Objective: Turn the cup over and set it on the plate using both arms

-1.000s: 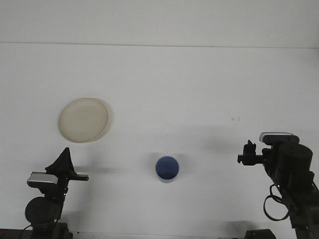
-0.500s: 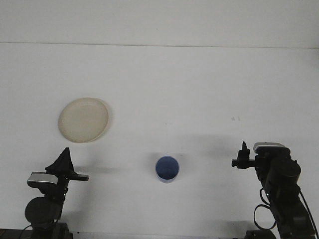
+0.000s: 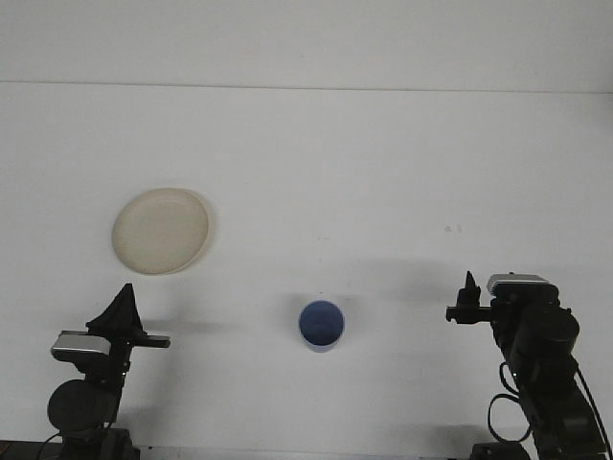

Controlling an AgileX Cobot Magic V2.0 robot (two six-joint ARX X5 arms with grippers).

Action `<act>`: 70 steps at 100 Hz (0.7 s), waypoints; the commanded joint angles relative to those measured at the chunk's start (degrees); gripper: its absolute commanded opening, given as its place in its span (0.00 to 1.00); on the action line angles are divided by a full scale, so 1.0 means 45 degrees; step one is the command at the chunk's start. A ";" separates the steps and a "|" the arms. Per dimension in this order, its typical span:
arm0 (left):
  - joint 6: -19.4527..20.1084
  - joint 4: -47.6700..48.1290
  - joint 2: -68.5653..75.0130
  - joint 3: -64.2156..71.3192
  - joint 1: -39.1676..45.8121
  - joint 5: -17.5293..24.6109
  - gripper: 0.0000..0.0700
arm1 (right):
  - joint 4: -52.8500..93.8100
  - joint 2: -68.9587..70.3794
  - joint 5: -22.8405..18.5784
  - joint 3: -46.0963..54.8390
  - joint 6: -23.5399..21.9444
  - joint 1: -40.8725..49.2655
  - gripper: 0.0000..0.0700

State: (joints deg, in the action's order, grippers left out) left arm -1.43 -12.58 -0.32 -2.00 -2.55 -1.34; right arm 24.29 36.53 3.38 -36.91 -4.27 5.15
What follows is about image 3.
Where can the pale round plate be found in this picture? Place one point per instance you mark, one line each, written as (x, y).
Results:
(158, 230)

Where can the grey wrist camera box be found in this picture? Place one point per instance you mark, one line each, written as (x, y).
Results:
(79, 345)
(522, 283)

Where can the pale blue cup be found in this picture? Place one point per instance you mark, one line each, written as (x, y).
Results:
(321, 326)

